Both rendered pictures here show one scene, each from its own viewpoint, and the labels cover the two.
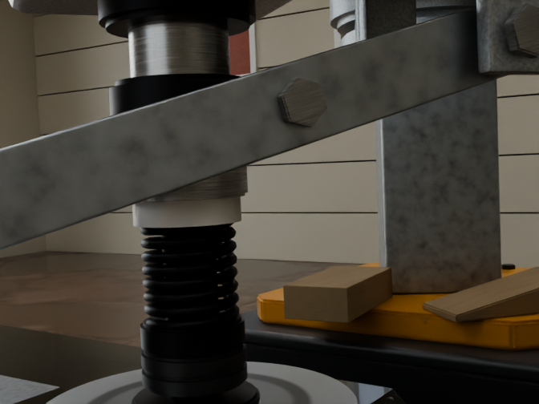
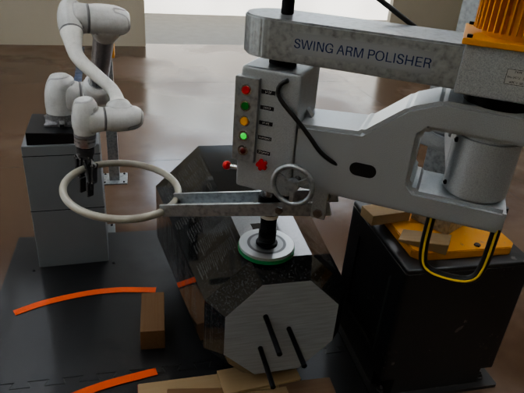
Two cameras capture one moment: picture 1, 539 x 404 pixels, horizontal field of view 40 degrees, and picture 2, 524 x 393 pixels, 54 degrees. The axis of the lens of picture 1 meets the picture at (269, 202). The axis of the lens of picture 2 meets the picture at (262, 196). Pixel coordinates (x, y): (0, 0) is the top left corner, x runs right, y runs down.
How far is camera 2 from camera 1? 1.59 m
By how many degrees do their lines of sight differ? 45
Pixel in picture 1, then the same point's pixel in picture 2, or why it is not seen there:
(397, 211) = not seen: hidden behind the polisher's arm
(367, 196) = not seen: outside the picture
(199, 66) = (268, 196)
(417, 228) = not seen: hidden behind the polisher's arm
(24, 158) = (238, 206)
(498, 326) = (409, 248)
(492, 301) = (413, 240)
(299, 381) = (287, 246)
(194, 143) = (261, 210)
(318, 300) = (367, 215)
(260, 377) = (284, 242)
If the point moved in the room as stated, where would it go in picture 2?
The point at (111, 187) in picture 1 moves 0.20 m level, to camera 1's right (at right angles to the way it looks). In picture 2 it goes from (249, 213) to (291, 235)
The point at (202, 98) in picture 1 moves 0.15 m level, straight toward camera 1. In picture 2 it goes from (263, 205) to (237, 221)
